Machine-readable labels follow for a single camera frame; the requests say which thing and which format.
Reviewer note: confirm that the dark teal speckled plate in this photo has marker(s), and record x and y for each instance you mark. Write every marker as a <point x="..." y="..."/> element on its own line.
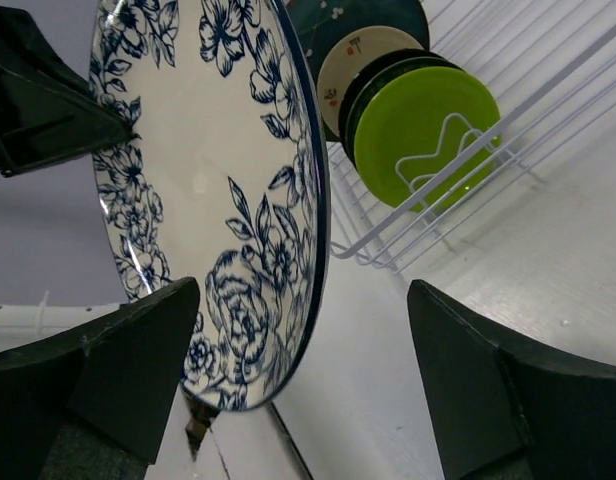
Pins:
<point x="322" y="24"/>

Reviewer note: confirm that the cream beige plate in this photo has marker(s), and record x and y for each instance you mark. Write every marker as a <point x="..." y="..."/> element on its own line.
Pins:
<point x="347" y="58"/>

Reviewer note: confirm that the lime green plate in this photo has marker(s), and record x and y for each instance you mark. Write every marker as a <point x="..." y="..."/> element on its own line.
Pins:
<point x="414" y="126"/>

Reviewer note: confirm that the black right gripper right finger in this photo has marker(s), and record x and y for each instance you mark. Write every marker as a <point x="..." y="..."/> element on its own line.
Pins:
<point x="506" y="406"/>

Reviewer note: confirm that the black plate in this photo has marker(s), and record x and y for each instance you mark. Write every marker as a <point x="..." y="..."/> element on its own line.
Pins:
<point x="366" y="75"/>

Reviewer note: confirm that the blue floral white plate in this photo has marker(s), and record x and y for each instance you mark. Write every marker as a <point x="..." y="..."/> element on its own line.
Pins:
<point x="225" y="179"/>

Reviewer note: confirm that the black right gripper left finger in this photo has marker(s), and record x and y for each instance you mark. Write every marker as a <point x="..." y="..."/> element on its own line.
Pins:
<point x="93" y="402"/>

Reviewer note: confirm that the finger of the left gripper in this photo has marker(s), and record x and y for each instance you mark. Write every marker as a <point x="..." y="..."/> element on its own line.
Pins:
<point x="47" y="114"/>

